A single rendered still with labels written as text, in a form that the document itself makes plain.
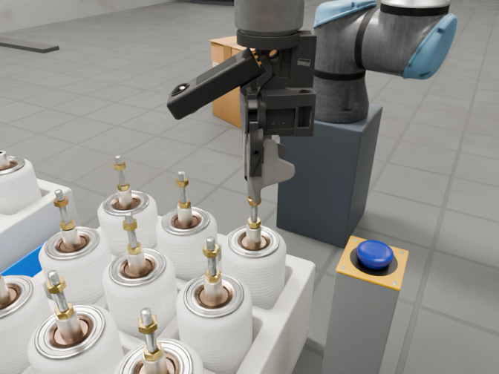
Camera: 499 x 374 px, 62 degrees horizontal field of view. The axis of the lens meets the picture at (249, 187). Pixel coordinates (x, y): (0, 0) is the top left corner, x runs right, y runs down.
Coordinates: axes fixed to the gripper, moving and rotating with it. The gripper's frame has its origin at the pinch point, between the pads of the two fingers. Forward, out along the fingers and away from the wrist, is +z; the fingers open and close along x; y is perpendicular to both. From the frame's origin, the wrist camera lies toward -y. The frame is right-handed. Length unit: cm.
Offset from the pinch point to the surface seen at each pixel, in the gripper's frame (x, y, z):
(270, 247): -1.8, 2.8, 9.2
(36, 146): 93, -65, 35
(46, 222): 25, -38, 21
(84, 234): 4.5, -24.4, 9.3
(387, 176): 59, 50, 34
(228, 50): 107, 4, 6
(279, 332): -10.7, 2.9, 16.7
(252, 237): -1.0, 0.3, 7.9
